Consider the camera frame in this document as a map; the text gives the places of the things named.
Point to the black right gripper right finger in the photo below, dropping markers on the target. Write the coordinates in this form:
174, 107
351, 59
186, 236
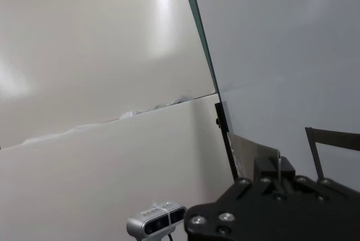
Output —
309, 187

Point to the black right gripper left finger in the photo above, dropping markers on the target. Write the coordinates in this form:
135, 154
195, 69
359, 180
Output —
264, 170

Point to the white panel with chipped edge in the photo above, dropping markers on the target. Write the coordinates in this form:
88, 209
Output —
98, 173

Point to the tall white partition panel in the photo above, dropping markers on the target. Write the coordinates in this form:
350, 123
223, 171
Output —
98, 41

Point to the dark metal table frame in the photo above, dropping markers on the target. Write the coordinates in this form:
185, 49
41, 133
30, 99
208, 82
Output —
226, 139

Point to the silver depth camera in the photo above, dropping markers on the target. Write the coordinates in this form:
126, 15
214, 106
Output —
152, 219

